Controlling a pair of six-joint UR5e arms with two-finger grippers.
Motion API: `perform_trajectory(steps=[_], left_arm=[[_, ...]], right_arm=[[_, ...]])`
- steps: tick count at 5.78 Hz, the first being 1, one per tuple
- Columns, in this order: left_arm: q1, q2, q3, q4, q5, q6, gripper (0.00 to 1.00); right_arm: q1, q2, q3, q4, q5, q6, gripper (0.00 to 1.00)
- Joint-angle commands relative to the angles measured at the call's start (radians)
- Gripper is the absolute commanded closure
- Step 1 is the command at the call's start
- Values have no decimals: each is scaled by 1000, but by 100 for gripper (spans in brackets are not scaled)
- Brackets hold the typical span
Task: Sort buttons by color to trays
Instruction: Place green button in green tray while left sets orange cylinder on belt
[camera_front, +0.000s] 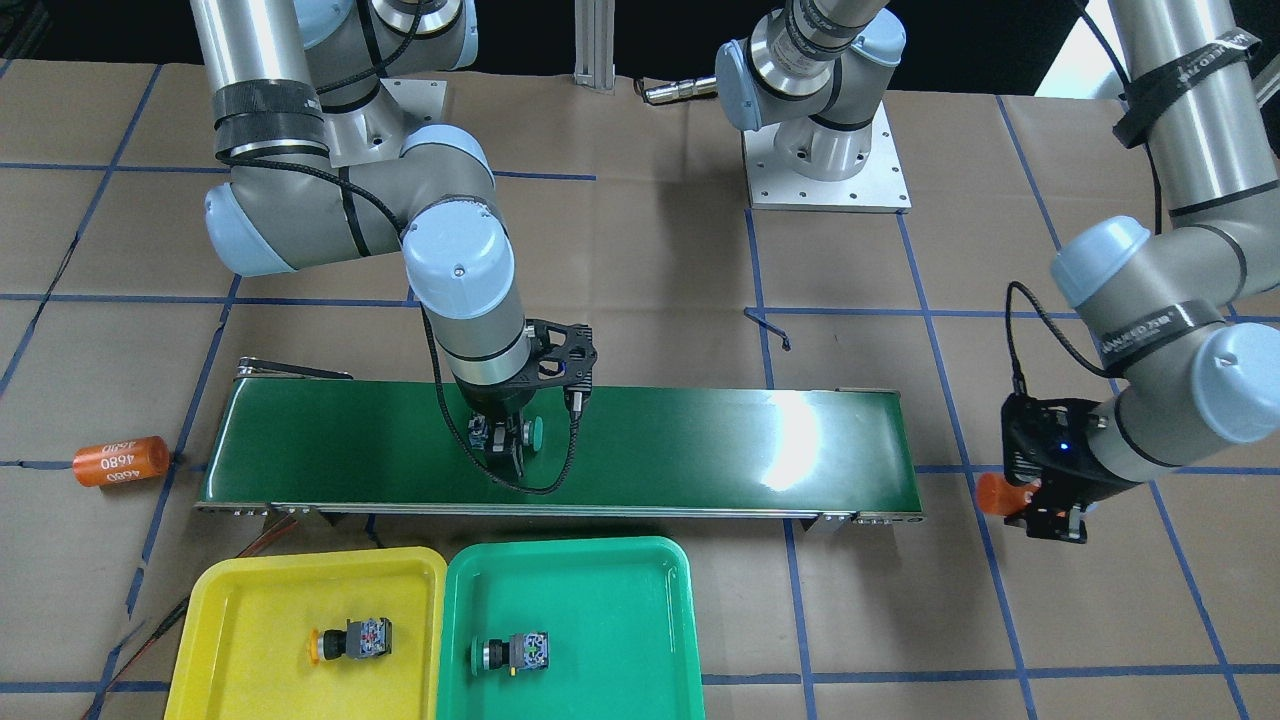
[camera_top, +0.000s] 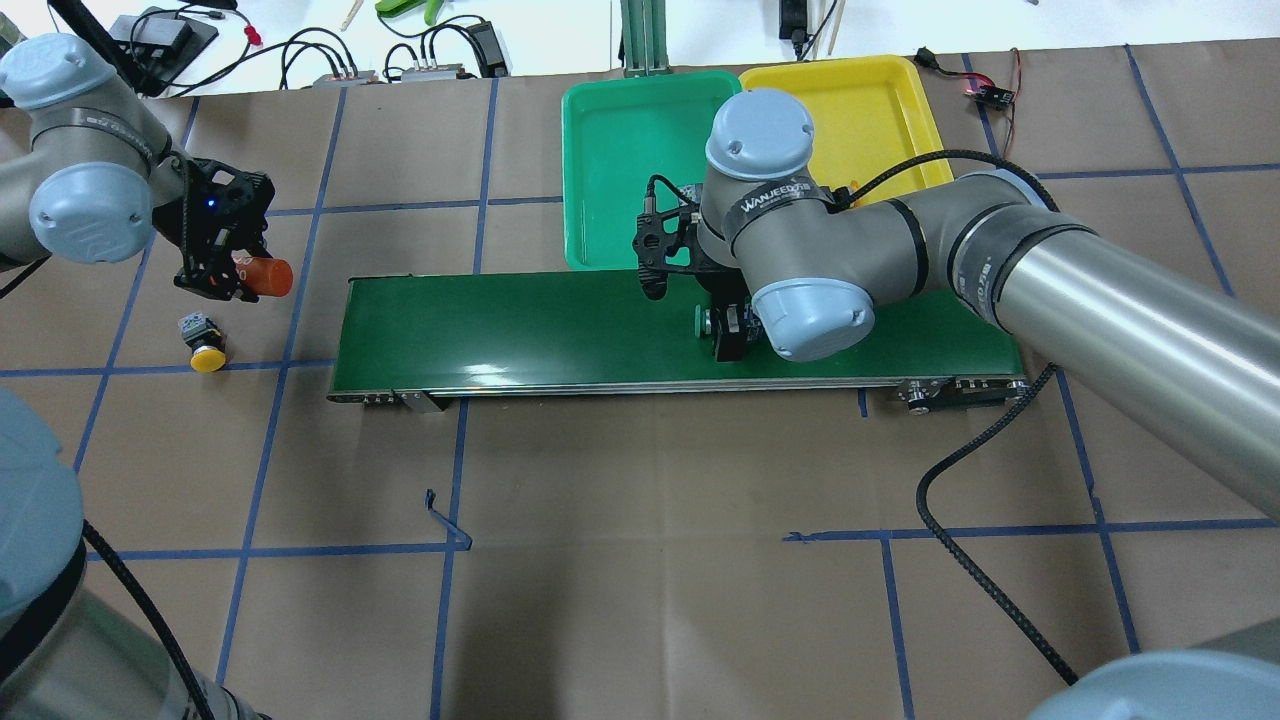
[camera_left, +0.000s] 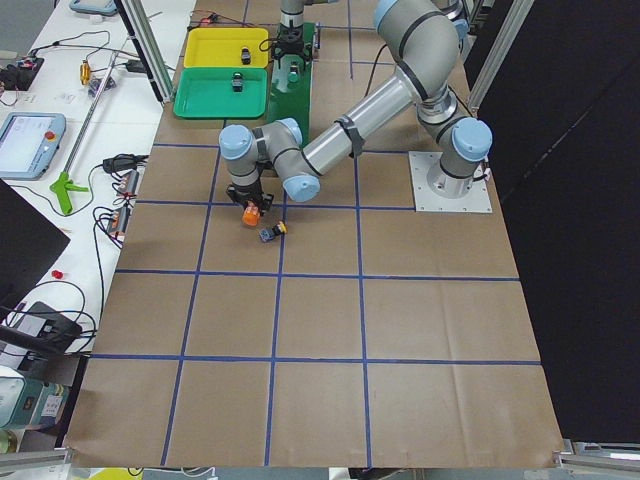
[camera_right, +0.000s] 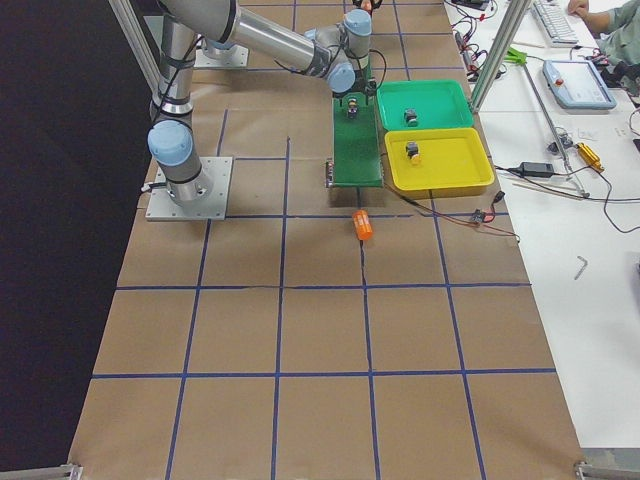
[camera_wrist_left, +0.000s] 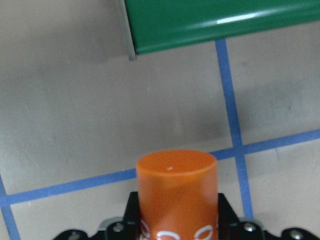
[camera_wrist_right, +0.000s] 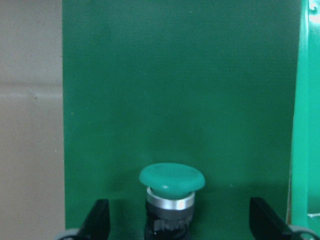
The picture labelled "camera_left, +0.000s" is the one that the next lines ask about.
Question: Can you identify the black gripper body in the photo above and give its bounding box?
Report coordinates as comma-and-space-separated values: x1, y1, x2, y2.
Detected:
272, 27, 313, 63
226, 184, 274, 213

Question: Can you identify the yellow push button switch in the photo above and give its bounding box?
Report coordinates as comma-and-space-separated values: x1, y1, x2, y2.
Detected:
259, 221, 287, 243

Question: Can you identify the green push button switch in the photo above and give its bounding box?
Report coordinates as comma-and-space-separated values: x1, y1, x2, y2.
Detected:
231, 72, 244, 93

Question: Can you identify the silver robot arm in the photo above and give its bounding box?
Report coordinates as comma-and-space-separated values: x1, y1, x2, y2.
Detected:
219, 0, 493, 215
270, 0, 334, 65

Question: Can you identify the green conveyor belt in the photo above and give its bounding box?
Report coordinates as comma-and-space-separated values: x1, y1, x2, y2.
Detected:
266, 22, 316, 146

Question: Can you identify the yellow plastic tray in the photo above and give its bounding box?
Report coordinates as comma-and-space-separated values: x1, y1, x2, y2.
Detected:
183, 27, 270, 68

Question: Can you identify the green plastic tray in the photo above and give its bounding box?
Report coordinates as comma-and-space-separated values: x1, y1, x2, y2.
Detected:
174, 67, 268, 119

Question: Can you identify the black power adapter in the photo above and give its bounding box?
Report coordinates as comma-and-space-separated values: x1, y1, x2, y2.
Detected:
124, 60, 146, 74

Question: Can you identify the gold resistor block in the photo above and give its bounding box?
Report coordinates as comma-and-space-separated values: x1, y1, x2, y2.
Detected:
79, 60, 92, 86

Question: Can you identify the black monitor corner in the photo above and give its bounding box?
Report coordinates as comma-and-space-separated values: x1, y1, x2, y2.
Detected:
0, 181, 70, 316

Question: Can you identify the teach pendant tablet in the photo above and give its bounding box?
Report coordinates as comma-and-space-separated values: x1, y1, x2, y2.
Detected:
1, 112, 66, 181

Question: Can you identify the aluminium frame post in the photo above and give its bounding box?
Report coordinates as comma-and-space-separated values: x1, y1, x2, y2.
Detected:
114, 0, 174, 104

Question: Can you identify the green handled reacher tool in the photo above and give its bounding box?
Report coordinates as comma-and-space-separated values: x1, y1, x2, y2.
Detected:
49, 51, 118, 216

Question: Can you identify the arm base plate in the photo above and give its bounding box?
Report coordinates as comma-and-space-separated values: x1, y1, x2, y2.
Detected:
408, 151, 493, 214

